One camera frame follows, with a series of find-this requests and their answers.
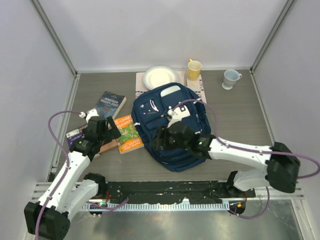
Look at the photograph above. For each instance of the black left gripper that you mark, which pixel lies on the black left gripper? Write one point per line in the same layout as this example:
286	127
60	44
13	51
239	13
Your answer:
113	130

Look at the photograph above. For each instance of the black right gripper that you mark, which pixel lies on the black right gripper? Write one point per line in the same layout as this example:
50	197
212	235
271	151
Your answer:
157	143

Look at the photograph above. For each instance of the orange Treehouse book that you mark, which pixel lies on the orange Treehouse book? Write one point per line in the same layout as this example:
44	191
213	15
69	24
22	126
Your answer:
130	139

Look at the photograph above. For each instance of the Nineteen Eighty-Four book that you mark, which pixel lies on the Nineteen Eighty-Four book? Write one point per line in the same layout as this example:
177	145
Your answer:
110	104

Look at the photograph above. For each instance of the blue student backpack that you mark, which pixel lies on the blue student backpack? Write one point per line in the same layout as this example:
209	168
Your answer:
149	112

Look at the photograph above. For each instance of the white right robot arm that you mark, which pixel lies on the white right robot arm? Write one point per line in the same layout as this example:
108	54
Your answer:
275	169

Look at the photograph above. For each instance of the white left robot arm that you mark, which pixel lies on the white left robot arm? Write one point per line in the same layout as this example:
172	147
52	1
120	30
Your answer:
50	217

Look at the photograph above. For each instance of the brown leather wallet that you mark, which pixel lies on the brown leather wallet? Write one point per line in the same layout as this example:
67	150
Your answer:
108	146

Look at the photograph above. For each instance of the purple paperback book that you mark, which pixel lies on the purple paperback book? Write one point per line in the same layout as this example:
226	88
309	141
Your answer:
75	134

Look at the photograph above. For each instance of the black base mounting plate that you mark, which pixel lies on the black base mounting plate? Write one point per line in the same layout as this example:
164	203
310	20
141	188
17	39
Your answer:
170	192

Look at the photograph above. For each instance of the white paper plate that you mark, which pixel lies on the white paper plate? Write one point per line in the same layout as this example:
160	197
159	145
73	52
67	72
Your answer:
158	76

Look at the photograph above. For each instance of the patterned cloth placemat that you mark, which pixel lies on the patterned cloth placemat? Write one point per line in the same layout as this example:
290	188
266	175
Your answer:
196	85

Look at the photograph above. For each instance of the yellow mug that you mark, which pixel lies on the yellow mug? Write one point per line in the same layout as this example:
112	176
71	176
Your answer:
194	69

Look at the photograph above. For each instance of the light blue mug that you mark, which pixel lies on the light blue mug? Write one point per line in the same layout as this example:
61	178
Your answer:
230	77

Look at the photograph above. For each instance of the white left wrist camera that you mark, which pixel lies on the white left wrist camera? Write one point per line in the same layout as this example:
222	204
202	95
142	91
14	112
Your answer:
89	114

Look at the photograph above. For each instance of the slotted cable duct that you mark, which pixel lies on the slotted cable duct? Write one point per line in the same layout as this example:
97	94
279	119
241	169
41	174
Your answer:
184	206

